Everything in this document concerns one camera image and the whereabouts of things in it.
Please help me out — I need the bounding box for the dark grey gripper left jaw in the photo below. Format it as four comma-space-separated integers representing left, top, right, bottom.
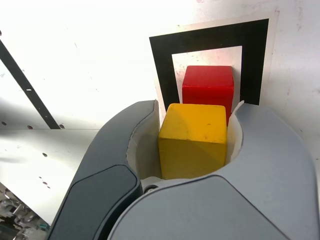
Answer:
47, 99, 162, 240

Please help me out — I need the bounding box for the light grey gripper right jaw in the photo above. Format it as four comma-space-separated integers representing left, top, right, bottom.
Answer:
107, 100, 320, 240

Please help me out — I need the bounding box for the yellow cube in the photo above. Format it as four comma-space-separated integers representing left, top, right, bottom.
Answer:
157, 103, 228, 180

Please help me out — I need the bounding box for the red cube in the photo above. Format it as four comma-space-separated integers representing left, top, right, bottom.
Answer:
181, 65, 235, 126

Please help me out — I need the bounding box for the black tape square outline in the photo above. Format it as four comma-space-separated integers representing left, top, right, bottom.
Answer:
149, 18, 270, 116

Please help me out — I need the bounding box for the black tape strip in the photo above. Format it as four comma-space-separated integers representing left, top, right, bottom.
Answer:
0, 39, 62, 130

